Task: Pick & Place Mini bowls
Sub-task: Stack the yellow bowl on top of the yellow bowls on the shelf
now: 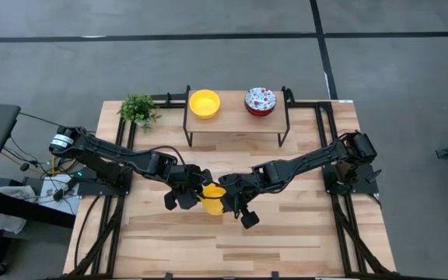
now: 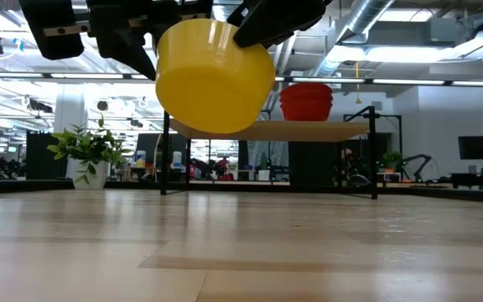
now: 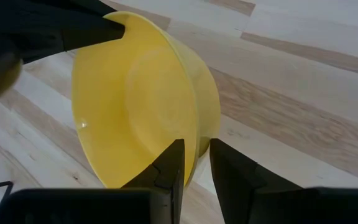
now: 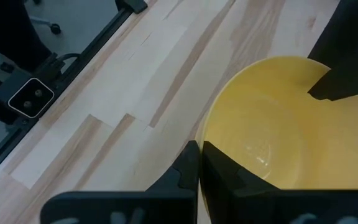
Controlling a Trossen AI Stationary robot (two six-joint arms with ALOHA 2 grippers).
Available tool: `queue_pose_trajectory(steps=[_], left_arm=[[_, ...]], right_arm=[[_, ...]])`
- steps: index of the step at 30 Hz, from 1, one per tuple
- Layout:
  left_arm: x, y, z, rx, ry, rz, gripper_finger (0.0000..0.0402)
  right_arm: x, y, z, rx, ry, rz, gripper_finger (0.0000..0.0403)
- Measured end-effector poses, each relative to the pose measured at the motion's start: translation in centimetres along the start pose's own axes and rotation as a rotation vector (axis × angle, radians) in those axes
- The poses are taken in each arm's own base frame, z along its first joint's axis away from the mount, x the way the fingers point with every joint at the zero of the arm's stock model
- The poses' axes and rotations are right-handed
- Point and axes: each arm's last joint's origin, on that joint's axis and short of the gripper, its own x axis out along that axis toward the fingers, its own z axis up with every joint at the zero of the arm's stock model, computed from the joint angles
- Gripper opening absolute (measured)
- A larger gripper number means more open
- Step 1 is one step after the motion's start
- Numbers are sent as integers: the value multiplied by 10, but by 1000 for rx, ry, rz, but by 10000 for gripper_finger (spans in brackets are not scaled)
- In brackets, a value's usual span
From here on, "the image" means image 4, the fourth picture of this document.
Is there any black stereo camera box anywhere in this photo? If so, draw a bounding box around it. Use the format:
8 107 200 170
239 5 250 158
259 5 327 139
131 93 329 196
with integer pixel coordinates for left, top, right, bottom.
0 68 55 119

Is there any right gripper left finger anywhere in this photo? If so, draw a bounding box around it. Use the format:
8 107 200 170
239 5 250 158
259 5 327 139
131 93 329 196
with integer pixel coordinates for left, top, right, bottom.
40 139 201 224

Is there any office chair base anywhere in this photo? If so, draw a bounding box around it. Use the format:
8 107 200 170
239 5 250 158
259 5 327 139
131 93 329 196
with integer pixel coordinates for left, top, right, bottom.
23 0 62 35

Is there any yellow plastic bowl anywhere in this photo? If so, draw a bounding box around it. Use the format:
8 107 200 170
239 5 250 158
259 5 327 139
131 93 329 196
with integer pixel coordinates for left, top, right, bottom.
197 55 358 224

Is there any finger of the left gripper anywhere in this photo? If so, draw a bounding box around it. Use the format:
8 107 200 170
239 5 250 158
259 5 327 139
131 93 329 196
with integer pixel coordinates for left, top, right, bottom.
308 0 358 71
308 68 358 101

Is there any black camera cable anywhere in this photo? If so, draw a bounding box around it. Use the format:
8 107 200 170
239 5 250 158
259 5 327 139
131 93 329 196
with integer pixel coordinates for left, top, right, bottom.
56 52 82 63

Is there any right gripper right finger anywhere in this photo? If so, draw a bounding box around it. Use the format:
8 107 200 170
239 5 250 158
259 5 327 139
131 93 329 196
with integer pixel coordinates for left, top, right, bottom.
201 141 358 224

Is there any black aluminium table frame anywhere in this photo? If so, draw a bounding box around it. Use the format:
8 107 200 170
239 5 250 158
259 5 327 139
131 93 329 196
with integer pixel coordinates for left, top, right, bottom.
0 0 149 186

